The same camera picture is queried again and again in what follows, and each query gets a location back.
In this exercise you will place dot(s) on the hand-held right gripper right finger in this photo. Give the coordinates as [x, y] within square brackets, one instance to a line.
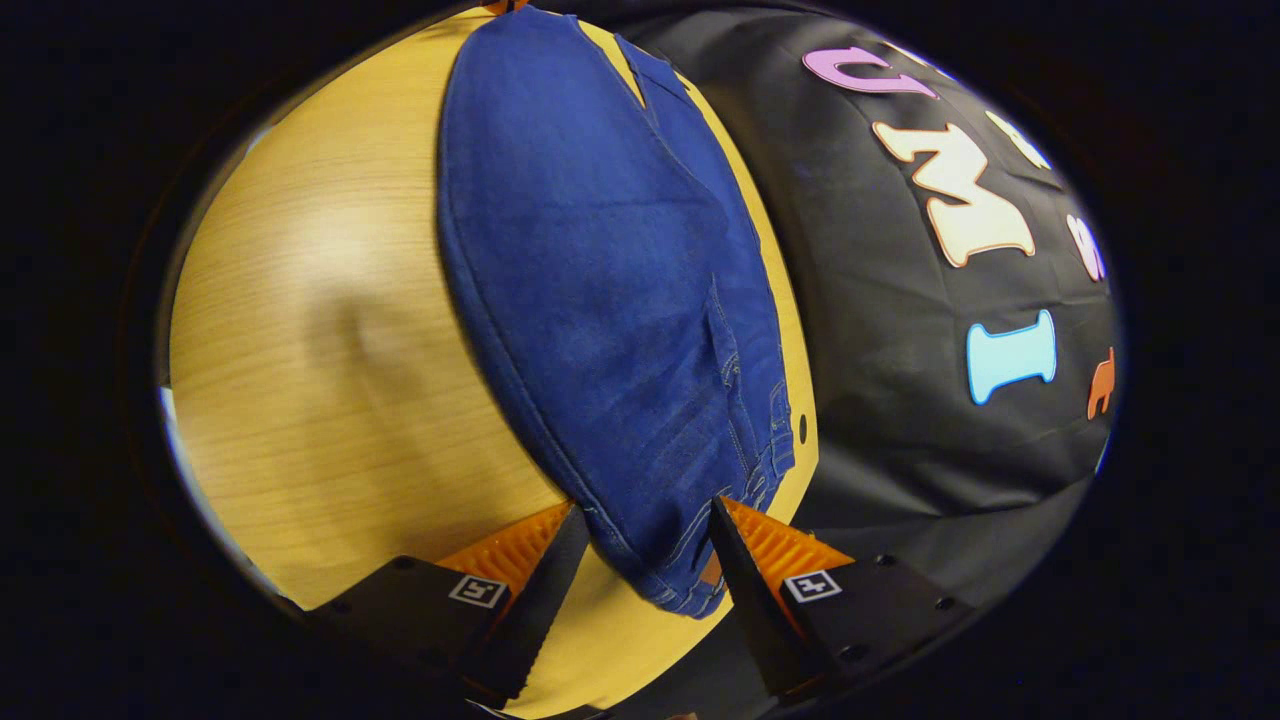
[755, 610]

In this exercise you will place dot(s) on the black backdrop cloth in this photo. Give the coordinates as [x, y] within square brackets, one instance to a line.
[880, 420]

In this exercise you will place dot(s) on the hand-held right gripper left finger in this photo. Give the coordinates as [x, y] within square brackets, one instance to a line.
[530, 610]

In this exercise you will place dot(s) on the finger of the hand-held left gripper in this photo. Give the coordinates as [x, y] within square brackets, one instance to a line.
[503, 5]

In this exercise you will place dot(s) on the blue jeans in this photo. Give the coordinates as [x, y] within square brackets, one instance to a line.
[590, 270]

